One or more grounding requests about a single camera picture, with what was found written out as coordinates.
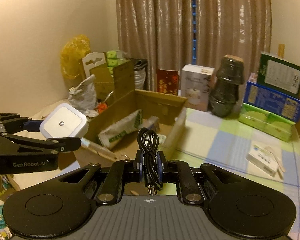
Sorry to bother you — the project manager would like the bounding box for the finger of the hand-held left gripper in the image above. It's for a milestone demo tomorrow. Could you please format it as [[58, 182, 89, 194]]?
[[0, 113, 44, 137], [0, 132, 82, 155]]

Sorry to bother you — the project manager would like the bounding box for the dark green box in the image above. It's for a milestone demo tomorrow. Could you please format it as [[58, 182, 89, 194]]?
[[256, 52, 300, 97]]

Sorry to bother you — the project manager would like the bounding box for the yellow plastic bag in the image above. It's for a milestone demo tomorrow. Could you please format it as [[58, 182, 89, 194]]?
[[60, 33, 91, 81]]

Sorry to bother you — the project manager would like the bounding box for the white square device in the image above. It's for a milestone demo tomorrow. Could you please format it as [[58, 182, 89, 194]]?
[[39, 103, 89, 139]]

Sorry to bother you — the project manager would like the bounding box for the blue printed box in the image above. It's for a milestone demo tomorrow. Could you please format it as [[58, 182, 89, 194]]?
[[242, 72, 300, 123]]

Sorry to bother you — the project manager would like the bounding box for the red box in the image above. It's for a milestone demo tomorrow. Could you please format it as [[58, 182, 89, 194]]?
[[156, 68, 179, 96]]

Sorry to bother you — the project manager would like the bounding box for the small cardboard box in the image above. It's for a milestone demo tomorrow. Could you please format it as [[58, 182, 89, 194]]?
[[91, 60, 136, 106]]

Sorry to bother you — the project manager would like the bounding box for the white printed box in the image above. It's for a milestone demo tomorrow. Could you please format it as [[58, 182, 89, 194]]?
[[179, 64, 215, 112]]

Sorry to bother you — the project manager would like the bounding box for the green tissue pack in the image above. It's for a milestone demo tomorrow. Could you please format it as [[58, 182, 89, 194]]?
[[238, 102, 297, 143]]

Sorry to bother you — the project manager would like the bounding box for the small green tissue box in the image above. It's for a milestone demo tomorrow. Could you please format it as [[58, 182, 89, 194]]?
[[106, 58, 126, 68], [105, 50, 127, 59]]

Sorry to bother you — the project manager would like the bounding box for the white shaped card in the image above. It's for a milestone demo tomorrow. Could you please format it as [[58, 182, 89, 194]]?
[[81, 51, 108, 81]]

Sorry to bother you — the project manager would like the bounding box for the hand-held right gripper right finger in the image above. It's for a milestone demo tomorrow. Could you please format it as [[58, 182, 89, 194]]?
[[157, 150, 243, 205]]

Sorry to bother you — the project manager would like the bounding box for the small white box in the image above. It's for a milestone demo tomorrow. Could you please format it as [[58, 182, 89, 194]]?
[[245, 143, 282, 177]]

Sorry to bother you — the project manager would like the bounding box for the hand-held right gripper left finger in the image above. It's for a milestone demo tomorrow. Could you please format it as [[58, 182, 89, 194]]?
[[59, 150, 143, 205]]

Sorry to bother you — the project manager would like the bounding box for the white bag with black handles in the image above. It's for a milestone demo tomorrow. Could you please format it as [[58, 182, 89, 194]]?
[[132, 58, 148, 91]]

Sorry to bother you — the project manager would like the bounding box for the black audio cable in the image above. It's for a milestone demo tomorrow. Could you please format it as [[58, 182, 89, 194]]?
[[137, 127, 164, 196]]

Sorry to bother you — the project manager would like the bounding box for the dark jar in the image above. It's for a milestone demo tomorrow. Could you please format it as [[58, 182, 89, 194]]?
[[208, 55, 245, 118]]

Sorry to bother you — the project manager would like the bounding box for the wooden stick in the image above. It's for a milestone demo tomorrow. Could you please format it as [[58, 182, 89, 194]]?
[[268, 147, 286, 173]]

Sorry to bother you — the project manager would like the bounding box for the white and green packet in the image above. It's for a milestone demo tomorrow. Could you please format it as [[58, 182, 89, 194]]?
[[97, 109, 143, 148]]

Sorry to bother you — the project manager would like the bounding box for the large cardboard box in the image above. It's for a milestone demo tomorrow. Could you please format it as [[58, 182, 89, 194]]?
[[74, 88, 188, 163]]

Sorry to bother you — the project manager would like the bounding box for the brown curtain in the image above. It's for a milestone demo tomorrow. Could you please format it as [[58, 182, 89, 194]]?
[[114, 0, 273, 101]]

